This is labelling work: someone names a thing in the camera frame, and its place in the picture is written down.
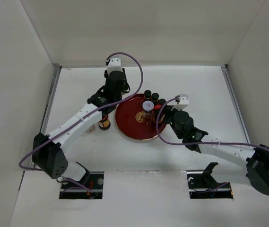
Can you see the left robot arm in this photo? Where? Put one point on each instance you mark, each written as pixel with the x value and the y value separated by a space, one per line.
pixel 49 150

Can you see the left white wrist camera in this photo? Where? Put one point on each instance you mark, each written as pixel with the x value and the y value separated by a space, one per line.
pixel 114 64

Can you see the black-cap spice bottle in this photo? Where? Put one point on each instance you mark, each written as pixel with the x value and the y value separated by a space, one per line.
pixel 161 101
pixel 154 97
pixel 147 95

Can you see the red-lid sauce jar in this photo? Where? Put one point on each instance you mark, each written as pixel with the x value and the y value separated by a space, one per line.
pixel 104 123
pixel 155 113

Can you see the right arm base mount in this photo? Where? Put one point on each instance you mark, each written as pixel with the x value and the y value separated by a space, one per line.
pixel 202 185

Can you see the round red lacquer tray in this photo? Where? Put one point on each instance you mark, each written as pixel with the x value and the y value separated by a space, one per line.
pixel 130 120

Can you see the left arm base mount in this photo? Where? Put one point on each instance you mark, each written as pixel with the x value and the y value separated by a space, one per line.
pixel 88 188

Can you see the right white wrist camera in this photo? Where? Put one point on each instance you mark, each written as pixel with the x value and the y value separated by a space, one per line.
pixel 182 101

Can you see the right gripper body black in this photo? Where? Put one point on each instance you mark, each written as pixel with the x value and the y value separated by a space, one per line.
pixel 169 118

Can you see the white-lid jar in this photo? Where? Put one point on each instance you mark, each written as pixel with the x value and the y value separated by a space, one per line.
pixel 90 129
pixel 147 108

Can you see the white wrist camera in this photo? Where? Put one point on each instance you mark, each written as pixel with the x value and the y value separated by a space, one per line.
pixel 114 64
pixel 182 101

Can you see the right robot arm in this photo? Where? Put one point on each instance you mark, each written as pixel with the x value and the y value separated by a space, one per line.
pixel 253 159

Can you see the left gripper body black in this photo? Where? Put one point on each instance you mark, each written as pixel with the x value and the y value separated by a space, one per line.
pixel 118 97

